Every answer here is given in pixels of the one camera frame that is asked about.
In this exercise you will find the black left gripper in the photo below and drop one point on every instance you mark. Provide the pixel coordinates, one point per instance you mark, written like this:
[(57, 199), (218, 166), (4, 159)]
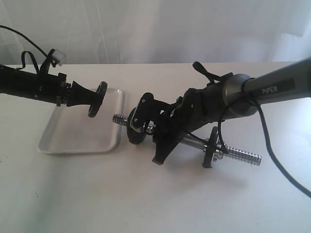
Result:
[(79, 94)]

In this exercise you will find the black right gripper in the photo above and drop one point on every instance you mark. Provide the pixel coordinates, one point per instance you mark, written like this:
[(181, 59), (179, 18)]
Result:
[(173, 121)]

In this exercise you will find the chrome dumbbell bar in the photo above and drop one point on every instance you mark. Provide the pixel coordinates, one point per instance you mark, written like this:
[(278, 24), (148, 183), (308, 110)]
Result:
[(232, 152)]

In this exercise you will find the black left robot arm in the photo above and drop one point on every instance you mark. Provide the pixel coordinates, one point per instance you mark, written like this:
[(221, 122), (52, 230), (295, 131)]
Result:
[(49, 88)]

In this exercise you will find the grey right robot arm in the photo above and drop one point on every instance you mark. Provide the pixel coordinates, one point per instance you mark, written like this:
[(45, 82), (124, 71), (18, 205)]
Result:
[(224, 97)]

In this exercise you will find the white plastic tray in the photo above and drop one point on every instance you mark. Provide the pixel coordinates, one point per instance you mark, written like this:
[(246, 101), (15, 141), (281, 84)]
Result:
[(70, 131)]

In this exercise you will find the black weight plate taped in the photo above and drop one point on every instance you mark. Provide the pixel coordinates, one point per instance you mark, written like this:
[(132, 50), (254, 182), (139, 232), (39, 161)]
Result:
[(211, 148)]

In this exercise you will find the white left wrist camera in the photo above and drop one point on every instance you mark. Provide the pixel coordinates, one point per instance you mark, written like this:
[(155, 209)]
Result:
[(58, 57)]

